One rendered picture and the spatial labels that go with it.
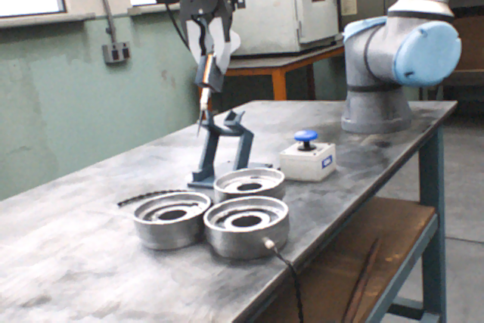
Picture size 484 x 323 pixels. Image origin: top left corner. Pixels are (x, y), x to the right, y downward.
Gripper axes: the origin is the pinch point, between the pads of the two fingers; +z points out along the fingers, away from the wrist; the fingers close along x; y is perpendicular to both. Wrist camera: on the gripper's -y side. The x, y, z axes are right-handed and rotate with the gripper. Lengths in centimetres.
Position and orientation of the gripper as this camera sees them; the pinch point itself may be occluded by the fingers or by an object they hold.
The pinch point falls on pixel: (211, 66)
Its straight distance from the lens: 85.5
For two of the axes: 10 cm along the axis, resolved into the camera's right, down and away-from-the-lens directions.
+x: -8.4, -0.5, 5.4
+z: 1.2, 9.6, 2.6
